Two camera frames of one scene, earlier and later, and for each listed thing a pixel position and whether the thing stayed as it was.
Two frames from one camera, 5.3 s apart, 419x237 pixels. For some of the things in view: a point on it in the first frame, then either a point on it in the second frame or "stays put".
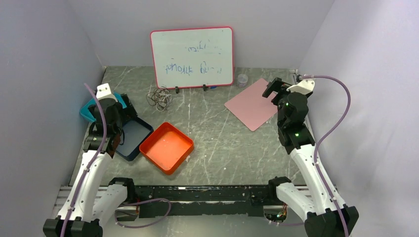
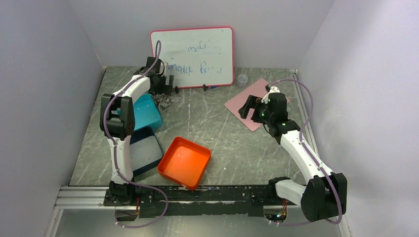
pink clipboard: [251, 108] stays put
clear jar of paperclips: [242, 79] stays put
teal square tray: [89, 115] → [146, 113]
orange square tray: [167, 147] → [186, 163]
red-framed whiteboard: [193, 58] stays put
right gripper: [277, 85] → [254, 102]
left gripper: [128, 112] → [166, 89]
